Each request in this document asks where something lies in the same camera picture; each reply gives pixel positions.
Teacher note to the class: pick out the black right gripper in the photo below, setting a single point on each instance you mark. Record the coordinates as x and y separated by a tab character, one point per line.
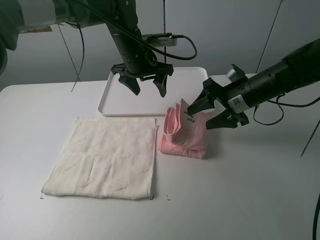
241	95

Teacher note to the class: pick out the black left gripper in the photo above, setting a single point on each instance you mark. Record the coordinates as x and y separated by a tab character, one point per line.
138	62

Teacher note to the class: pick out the pink towel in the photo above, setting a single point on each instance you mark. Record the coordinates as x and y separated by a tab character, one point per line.
183	134

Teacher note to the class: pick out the cream white towel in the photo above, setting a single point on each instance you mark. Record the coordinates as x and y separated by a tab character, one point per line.
106	157

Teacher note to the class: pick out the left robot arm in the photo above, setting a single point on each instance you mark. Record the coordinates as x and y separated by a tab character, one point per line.
17	16

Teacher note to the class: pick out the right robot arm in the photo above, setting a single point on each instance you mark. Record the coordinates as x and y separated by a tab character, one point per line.
297	70

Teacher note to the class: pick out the white plastic tray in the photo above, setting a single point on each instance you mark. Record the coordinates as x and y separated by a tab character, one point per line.
118	101

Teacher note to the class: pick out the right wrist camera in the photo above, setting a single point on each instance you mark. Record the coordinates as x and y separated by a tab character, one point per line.
235	73

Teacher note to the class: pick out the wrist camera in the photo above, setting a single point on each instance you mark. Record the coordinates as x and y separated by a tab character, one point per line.
160	40
235	73

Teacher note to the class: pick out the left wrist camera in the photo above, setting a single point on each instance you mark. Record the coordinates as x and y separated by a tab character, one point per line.
160	40

